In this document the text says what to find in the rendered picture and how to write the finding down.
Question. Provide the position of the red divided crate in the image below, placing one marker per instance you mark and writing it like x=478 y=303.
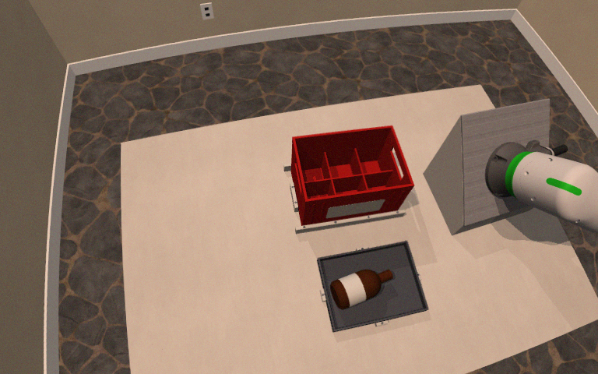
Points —
x=338 y=188

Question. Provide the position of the brown bottle with white label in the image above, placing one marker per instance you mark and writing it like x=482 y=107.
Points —
x=358 y=287

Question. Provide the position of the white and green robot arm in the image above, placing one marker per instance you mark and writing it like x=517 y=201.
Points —
x=561 y=187

